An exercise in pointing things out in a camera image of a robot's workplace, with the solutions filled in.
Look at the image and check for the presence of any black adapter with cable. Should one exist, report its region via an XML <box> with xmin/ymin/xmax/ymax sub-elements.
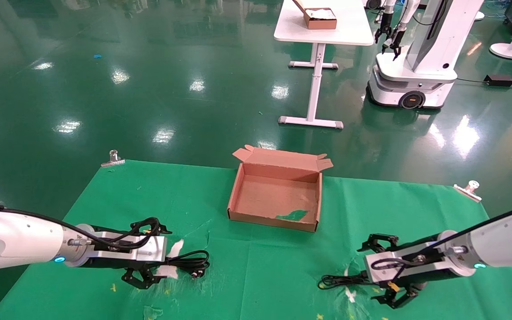
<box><xmin>456</xmin><ymin>74</ymin><xmax>512</xmax><ymax>88</ymax></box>

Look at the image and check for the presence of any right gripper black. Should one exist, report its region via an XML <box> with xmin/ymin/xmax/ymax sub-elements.
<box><xmin>356</xmin><ymin>234</ymin><xmax>455</xmax><ymax>310</ymax></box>

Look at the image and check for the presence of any white pedestal table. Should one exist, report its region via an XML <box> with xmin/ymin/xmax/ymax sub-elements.
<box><xmin>274</xmin><ymin>0</ymin><xmax>375</xmax><ymax>130</ymax></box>

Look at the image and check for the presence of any silver metal cloth clip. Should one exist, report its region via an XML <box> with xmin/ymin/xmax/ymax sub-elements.
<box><xmin>101</xmin><ymin>150</ymin><xmax>126</xmax><ymax>168</ymax></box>
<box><xmin>454</xmin><ymin>180</ymin><xmax>482</xmax><ymax>203</ymax></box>

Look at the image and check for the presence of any black power cable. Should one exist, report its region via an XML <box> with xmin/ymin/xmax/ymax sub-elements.
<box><xmin>160</xmin><ymin>250</ymin><xmax>211</xmax><ymax>280</ymax></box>

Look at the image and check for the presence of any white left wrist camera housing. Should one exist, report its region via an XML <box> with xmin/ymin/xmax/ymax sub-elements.
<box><xmin>88</xmin><ymin>231</ymin><xmax>168</xmax><ymax>264</ymax></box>

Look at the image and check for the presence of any open shallow cardboard box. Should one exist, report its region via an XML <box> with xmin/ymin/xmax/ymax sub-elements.
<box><xmin>228</xmin><ymin>144</ymin><xmax>334</xmax><ymax>233</ymax></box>

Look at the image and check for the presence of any white wheeled bystander robot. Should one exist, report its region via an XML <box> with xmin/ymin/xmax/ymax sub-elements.
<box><xmin>366</xmin><ymin>0</ymin><xmax>485</xmax><ymax>110</ymax></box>

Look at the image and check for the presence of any small brown cardboard box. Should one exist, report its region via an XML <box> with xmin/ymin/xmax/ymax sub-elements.
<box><xmin>292</xmin><ymin>0</ymin><xmax>338</xmax><ymax>30</ymax></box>

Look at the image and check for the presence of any large green tablecloth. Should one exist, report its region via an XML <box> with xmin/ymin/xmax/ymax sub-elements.
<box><xmin>0</xmin><ymin>159</ymin><xmax>512</xmax><ymax>320</ymax></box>

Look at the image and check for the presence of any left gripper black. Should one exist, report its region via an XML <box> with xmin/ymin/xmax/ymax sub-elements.
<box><xmin>80</xmin><ymin>222</ymin><xmax>173</xmax><ymax>290</ymax></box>

